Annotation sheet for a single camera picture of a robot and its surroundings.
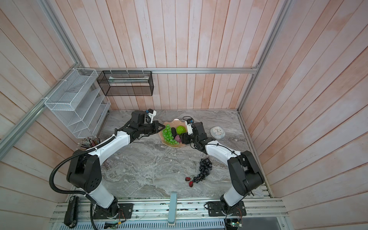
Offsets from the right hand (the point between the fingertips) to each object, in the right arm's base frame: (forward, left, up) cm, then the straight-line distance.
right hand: (183, 133), depth 92 cm
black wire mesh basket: (+36, +43, +15) cm, 58 cm away
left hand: (-1, +11, +7) cm, 13 cm away
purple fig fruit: (0, +4, -5) cm, 7 cm away
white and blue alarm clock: (+9, -25, -10) cm, 28 cm away
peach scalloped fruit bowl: (+15, +7, -8) cm, 19 cm away
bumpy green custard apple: (+6, +2, -4) cm, 7 cm away
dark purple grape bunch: (-20, -13, -7) cm, 25 cm away
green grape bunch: (-3, +10, 0) cm, 10 cm away
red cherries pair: (-28, -5, -10) cm, 30 cm away
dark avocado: (+6, +7, -6) cm, 11 cm away
